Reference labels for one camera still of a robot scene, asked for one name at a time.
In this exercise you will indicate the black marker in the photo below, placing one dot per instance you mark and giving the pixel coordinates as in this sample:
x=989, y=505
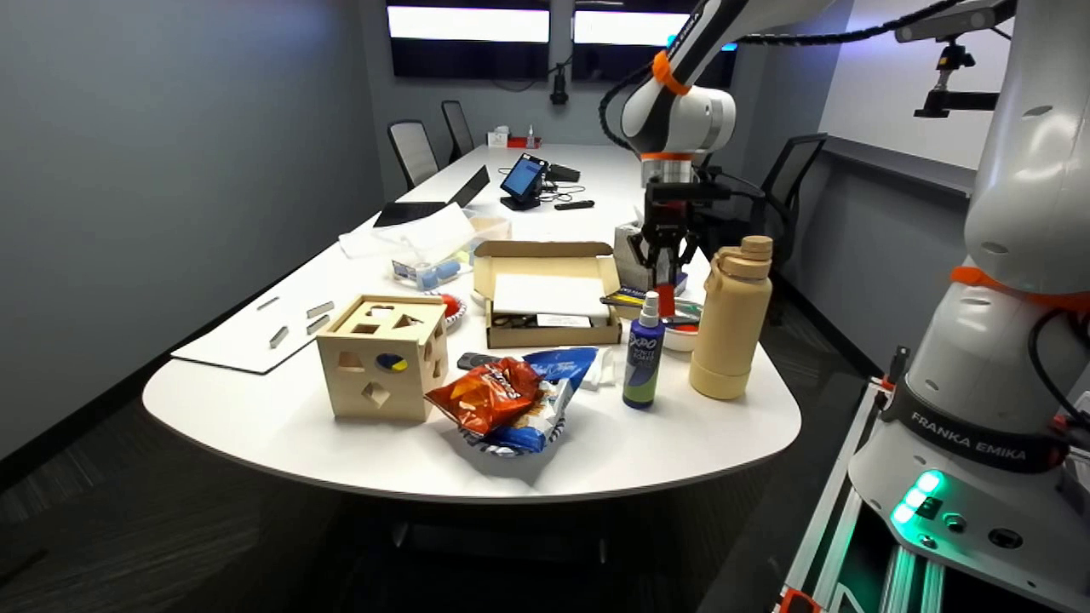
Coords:
x=573, y=206

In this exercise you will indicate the white foam sheet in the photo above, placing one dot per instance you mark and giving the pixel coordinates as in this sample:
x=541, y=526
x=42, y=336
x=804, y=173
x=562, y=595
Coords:
x=549, y=298

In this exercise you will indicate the white bowl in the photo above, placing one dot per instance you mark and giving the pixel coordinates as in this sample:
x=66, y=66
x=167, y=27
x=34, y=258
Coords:
x=680, y=338

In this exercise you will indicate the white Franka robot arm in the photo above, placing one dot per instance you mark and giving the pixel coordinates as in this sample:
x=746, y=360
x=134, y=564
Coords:
x=1022, y=173

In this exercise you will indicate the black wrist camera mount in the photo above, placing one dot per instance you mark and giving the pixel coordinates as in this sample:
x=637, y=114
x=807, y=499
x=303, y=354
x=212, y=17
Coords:
x=708, y=195

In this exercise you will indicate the metal robot stand frame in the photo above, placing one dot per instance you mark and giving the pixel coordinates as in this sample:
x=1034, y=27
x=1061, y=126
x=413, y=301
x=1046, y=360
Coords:
x=828, y=511

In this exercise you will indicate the clear plastic wrapper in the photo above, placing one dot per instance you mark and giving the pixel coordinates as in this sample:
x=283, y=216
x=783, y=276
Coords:
x=606, y=370

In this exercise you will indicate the clear plastic container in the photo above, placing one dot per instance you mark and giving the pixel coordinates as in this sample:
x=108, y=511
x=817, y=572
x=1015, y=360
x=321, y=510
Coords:
x=438, y=258

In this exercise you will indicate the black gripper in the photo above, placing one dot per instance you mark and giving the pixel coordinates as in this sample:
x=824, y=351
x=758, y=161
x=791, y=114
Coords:
x=669, y=216

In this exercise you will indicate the wall display screen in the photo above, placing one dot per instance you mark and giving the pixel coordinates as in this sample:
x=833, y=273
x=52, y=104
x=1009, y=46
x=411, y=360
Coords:
x=463, y=21
x=632, y=24

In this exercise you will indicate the open cardboard box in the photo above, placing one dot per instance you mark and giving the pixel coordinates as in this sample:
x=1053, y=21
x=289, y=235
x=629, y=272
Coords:
x=547, y=260

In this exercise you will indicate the black laptop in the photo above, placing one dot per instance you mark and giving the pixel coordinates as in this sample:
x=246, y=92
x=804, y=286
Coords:
x=429, y=206

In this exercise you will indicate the red chips bag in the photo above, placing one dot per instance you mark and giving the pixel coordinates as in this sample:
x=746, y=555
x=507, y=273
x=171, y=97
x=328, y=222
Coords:
x=482, y=398

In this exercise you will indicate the blue snack bag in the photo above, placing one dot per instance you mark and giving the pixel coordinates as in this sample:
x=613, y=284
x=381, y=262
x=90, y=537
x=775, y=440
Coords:
x=562, y=370

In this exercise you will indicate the wooden shape sorter toy box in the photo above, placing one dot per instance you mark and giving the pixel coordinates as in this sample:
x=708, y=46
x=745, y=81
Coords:
x=380, y=363

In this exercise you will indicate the blue device on stand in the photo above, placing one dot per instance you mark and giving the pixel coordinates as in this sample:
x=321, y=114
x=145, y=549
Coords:
x=522, y=180

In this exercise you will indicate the tan water bottle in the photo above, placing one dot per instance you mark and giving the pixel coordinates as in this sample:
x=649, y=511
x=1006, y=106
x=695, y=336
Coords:
x=734, y=329

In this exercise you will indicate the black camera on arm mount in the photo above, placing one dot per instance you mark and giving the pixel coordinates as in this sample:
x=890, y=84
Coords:
x=956, y=91

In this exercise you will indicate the grey office chair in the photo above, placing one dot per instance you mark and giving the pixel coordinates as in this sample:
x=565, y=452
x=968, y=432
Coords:
x=413, y=150
x=457, y=124

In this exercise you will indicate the dark grey remote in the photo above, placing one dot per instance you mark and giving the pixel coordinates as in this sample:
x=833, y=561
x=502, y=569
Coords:
x=479, y=360

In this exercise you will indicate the white sheet with grey pieces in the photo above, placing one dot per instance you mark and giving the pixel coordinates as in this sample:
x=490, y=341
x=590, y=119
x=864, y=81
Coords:
x=258, y=336

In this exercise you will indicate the black armless office chair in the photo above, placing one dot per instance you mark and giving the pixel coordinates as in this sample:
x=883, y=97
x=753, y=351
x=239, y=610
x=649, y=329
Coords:
x=793, y=183

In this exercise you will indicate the blue spray bottle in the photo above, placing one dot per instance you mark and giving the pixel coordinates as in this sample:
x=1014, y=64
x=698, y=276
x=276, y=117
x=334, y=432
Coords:
x=640, y=363

